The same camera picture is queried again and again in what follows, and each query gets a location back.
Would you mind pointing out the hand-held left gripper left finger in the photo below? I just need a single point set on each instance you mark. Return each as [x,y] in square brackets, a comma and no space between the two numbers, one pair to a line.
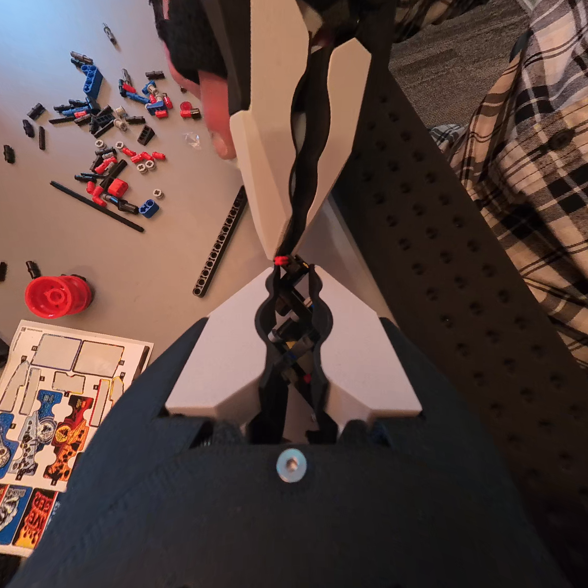
[216,367]

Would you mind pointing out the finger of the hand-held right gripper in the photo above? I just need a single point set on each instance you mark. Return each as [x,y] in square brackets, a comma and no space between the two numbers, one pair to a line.
[349,92]
[271,138]

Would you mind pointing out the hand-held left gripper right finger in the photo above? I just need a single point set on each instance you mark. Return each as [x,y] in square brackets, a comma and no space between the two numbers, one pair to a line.
[367,367]

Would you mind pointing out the long black holed beam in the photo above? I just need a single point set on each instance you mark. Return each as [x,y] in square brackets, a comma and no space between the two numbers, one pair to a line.
[216,257]

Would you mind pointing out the black toy vehicle chassis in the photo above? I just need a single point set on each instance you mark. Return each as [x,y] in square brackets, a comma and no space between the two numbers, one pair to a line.
[298,269]

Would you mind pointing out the person's right forearm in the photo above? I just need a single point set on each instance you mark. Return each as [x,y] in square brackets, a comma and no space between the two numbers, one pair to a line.
[427,13]

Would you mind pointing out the grey desk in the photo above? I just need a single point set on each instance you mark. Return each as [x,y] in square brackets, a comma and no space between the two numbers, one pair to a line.
[160,252]

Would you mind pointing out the person's right hand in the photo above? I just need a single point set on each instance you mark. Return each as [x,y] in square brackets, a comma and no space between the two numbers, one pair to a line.
[216,115]

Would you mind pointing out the clear plastic scrap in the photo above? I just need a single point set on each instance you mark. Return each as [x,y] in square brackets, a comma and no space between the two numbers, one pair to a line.
[193,139]

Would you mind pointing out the colourful sticker sheet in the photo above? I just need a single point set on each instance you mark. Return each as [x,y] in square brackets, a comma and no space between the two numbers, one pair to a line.
[92,358]

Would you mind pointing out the black perforated board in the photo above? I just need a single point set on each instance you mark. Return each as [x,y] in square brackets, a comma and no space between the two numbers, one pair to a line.
[459,275]

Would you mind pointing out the pile of small toy pieces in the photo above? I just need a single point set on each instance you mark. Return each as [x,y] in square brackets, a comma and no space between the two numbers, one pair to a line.
[117,187]

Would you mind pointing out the red toy wheel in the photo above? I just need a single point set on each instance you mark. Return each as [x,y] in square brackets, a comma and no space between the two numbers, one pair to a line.
[50,296]

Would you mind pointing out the long black axle rod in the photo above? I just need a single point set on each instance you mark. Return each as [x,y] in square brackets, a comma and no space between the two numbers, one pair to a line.
[92,204]

